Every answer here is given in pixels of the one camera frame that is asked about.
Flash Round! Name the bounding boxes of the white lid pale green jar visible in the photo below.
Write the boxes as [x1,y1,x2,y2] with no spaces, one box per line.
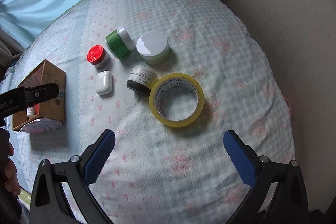
[136,31,170,65]

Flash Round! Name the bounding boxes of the red lid white jar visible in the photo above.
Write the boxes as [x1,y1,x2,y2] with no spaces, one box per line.
[87,44,110,69]

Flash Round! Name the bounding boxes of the red rectangular box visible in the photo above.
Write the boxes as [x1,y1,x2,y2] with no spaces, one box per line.
[34,104,40,115]

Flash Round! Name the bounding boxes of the beige headboard cushion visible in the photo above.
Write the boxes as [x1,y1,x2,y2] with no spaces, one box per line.
[221,0,335,211]

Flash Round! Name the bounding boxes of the black jar white label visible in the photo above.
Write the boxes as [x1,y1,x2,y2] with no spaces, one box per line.
[126,65,158,96]

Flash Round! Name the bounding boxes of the white earbuds case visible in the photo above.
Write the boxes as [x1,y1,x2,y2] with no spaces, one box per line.
[95,71,113,96]

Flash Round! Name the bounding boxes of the brown cardboard box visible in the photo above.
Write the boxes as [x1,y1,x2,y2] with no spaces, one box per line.
[12,60,66,134]

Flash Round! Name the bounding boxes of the checkered floral bed quilt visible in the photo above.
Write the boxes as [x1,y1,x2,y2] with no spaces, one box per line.
[0,0,296,224]

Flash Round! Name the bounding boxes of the green striped white-lid jar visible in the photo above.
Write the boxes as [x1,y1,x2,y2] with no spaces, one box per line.
[105,26,136,59]

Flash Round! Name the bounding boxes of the white pill bottle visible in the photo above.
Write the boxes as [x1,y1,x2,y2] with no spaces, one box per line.
[26,106,35,119]

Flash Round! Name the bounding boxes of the yellow packing tape roll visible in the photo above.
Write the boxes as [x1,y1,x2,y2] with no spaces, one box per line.
[149,73,205,128]

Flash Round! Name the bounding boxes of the person's left hand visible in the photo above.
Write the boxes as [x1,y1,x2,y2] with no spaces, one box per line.
[3,142,21,197]

